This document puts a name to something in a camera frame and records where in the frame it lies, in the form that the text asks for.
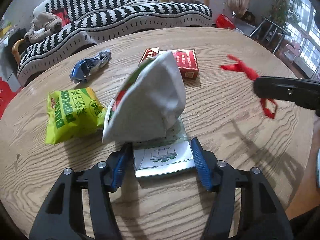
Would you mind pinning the flat silver printed packet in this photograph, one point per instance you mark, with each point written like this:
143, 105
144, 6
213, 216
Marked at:
163, 156

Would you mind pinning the crumpled blue wrapper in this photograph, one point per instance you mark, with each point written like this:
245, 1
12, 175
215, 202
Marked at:
85, 68

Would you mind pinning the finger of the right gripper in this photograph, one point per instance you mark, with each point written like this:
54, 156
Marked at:
303, 92

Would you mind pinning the white paper bowl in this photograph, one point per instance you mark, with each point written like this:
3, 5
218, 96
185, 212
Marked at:
148, 104

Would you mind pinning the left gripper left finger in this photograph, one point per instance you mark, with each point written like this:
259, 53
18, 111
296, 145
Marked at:
62, 214

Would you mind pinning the brown plush toy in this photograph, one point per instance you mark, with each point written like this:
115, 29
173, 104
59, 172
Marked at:
42, 26

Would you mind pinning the potted green plant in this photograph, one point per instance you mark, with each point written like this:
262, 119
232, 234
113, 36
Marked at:
285, 11

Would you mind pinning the black white striped sofa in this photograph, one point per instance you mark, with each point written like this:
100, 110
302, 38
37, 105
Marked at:
95, 21

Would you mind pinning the red ribbon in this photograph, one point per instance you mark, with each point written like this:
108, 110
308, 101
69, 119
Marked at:
241, 67

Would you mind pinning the green popcorn bag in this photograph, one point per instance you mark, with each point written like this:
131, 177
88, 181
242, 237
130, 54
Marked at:
72, 114

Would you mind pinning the red cigarette box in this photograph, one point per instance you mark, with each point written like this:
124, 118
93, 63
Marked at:
185, 58

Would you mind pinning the red plastic stool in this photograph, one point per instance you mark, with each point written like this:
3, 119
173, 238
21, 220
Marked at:
6, 95

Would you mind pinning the red plastic bag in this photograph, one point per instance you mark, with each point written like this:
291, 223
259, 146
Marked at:
224, 22

